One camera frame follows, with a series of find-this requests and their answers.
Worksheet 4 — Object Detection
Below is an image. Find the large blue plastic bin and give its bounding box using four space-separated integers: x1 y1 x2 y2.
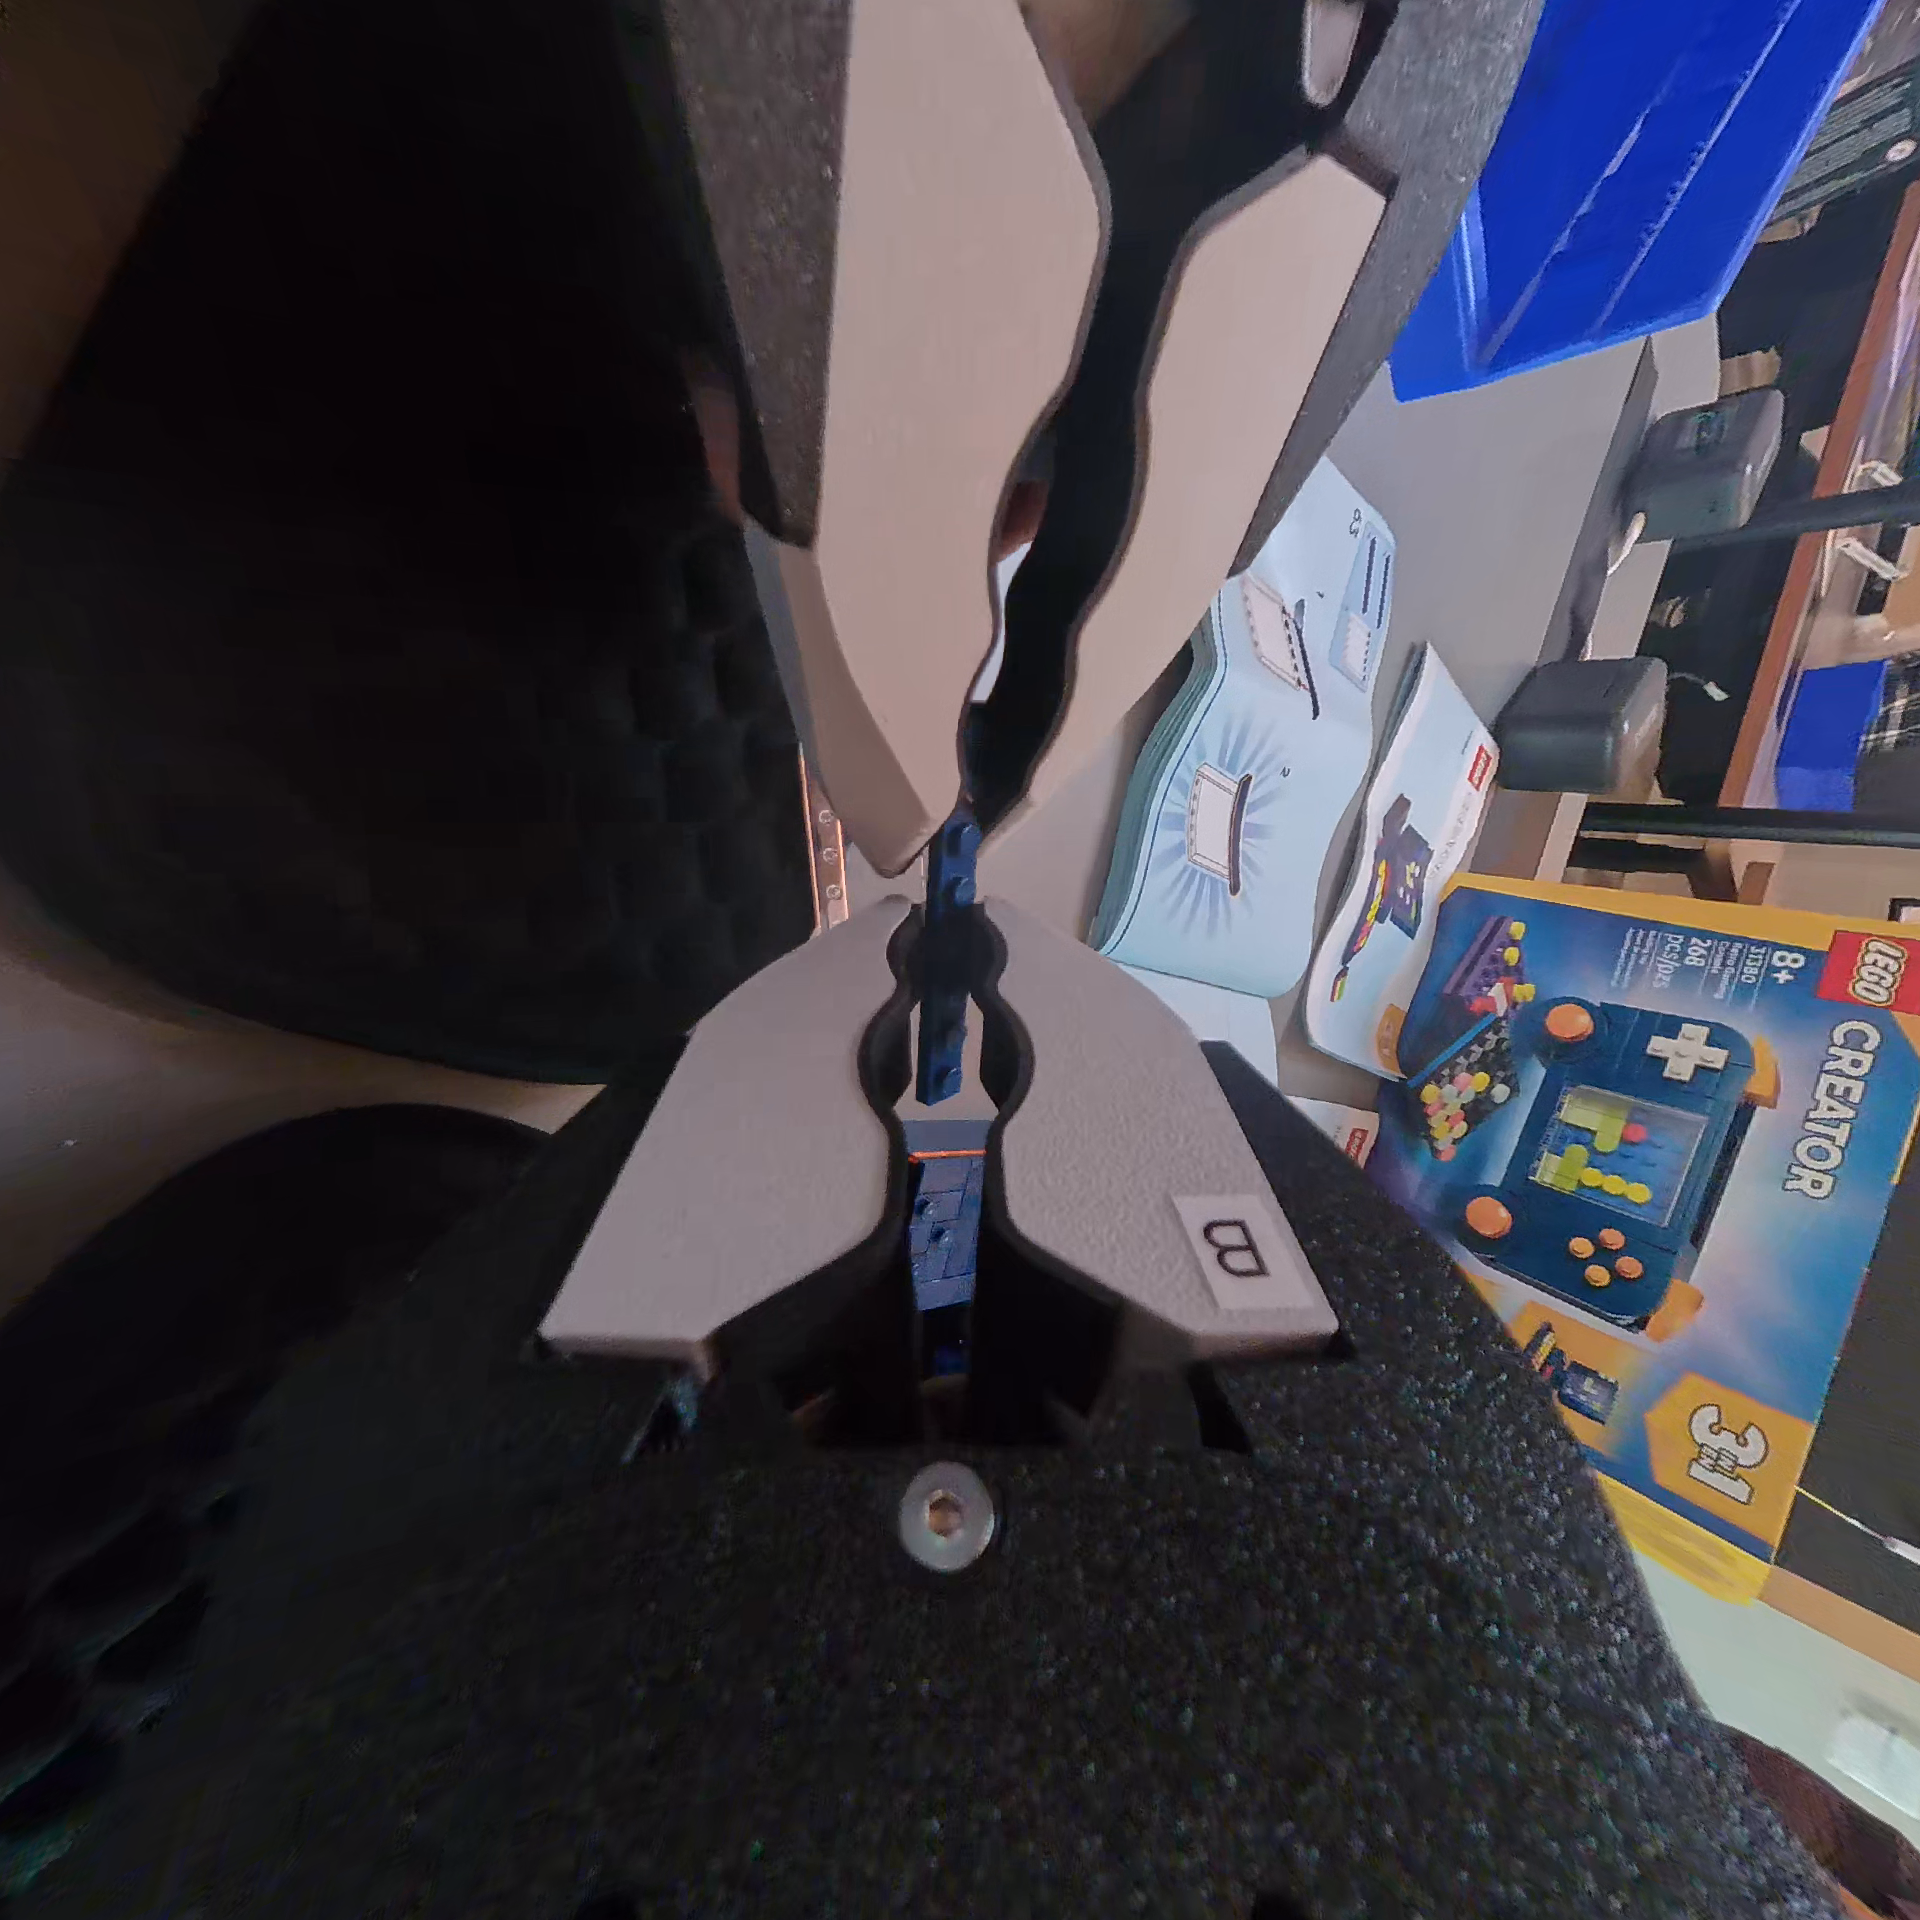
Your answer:
1383 0 1895 409

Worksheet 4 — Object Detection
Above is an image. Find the black pole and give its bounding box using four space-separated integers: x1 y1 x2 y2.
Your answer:
1661 484 1920 563
1562 800 1920 876

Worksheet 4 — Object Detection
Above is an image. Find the large black wall panel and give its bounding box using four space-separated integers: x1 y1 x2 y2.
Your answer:
1774 1201 1920 1625

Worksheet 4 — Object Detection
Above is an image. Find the dark blue brick console model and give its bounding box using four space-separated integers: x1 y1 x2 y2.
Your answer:
901 1119 992 1384

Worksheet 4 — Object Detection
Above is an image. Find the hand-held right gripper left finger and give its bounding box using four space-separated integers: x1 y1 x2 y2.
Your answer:
537 897 922 1370

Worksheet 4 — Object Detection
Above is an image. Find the black power adapter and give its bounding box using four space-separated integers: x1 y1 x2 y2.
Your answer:
1622 387 1790 531
1488 654 1671 800

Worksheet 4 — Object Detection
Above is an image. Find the wooden table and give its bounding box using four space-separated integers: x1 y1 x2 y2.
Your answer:
1721 193 1920 817

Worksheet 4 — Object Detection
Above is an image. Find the black bumpy cushion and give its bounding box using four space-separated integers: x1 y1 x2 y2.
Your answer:
0 0 822 1087

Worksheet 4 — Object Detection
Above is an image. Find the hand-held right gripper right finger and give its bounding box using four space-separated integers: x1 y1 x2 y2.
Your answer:
975 897 1339 1366

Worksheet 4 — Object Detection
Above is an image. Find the yellow blue brick set box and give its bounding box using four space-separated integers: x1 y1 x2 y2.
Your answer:
1362 873 1920 1610

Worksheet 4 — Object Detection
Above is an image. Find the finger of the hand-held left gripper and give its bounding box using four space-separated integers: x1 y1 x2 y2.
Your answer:
784 0 1112 880
977 146 1397 847

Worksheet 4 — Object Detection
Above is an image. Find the dark blue brick plate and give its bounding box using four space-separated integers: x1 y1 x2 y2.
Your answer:
903 808 986 1107

